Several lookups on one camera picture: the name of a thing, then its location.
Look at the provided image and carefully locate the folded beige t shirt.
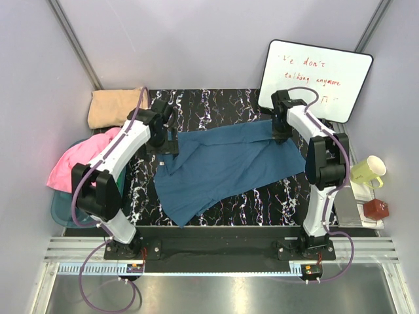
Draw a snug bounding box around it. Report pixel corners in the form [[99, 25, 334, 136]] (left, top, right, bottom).
[[87, 87, 150, 130]]

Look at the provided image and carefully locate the pink t shirt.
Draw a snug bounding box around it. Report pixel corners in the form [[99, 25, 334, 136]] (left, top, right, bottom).
[[46, 127, 120, 193]]

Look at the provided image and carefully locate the yellow green mug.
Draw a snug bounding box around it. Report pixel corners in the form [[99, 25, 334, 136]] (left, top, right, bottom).
[[350, 155, 387, 189]]

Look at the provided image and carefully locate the red brown box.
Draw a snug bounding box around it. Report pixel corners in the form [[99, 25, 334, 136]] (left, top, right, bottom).
[[363, 199, 389, 220]]

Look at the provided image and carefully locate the grey setup guide booklet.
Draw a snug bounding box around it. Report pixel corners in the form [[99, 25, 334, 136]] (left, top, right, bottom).
[[334, 186, 362, 228]]

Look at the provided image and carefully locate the white whiteboard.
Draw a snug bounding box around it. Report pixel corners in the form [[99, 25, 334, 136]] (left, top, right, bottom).
[[258, 39, 374, 124]]

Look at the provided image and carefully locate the blue t shirt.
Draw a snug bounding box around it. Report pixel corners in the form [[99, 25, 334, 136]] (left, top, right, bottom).
[[154, 120, 305, 227]]

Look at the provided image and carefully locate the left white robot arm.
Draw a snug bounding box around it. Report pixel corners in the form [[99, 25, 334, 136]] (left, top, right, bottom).
[[71, 99, 179, 259]]

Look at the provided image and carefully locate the black marble pattern mat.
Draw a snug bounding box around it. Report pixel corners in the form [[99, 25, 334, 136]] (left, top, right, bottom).
[[122, 89, 310, 226]]

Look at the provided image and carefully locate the white paper stack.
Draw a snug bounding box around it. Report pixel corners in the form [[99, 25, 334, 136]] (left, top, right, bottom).
[[350, 181, 384, 230]]

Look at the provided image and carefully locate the purple cable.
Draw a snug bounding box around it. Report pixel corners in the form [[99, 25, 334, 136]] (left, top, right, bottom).
[[274, 86, 356, 283], [70, 86, 150, 310]]

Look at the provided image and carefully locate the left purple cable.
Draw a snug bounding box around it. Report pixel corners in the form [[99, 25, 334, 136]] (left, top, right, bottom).
[[70, 86, 150, 310]]

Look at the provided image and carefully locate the teal plastic basket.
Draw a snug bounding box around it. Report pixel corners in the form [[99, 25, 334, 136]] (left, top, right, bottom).
[[50, 139, 127, 229]]

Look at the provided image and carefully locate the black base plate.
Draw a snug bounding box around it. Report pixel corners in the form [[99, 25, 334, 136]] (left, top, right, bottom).
[[103, 224, 336, 261]]

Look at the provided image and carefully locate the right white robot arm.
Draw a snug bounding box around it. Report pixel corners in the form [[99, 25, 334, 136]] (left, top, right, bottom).
[[271, 90, 350, 260]]

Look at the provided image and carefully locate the aluminium rail frame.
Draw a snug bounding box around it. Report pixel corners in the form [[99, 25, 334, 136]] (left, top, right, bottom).
[[31, 237, 415, 313]]

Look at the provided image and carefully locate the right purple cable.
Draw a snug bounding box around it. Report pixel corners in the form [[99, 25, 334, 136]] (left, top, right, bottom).
[[274, 86, 356, 283]]

